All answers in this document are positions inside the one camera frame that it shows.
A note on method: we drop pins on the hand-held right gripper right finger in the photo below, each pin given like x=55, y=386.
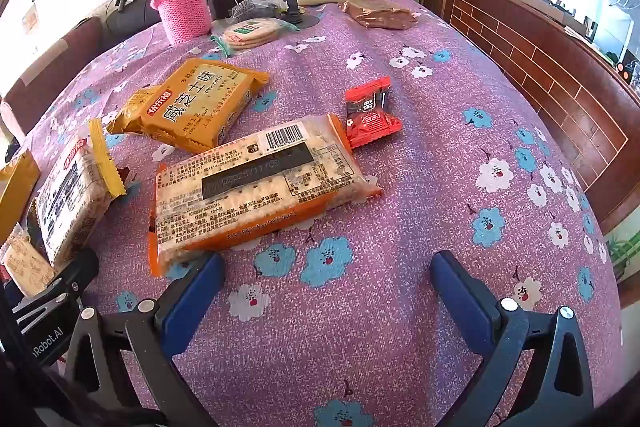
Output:
x=460, y=297

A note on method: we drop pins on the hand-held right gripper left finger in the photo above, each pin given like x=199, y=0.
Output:
x=196, y=302

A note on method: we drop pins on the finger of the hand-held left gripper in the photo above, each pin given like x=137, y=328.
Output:
x=77, y=272

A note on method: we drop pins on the yellow cardboard box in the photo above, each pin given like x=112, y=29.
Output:
x=17, y=187

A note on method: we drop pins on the small clear cracker packet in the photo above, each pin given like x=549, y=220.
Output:
x=25, y=264

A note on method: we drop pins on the clear yellow-ended cracker packet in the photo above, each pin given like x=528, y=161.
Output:
x=70, y=202

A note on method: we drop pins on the orange clear cracker packet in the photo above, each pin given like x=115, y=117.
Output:
x=250, y=202

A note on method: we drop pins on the purple floral tablecloth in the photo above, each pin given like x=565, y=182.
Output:
x=425, y=157

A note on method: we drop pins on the pink chair back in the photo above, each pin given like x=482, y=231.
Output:
x=10, y=119

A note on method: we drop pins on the yellow cracker packet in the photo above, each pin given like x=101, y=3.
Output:
x=195, y=107

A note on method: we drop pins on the red candy packet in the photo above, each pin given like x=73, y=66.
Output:
x=372, y=117

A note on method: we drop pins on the brown chair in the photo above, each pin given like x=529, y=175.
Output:
x=50, y=62

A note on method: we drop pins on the wooden cabinet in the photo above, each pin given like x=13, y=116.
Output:
x=550, y=82

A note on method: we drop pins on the round crackers packet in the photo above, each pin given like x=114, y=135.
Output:
x=250, y=34

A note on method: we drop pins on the brown snack packet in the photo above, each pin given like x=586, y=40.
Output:
x=380, y=16

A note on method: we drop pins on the small black box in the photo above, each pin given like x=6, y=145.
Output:
x=220, y=6

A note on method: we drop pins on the small wall frame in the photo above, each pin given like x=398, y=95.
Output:
x=30, y=19

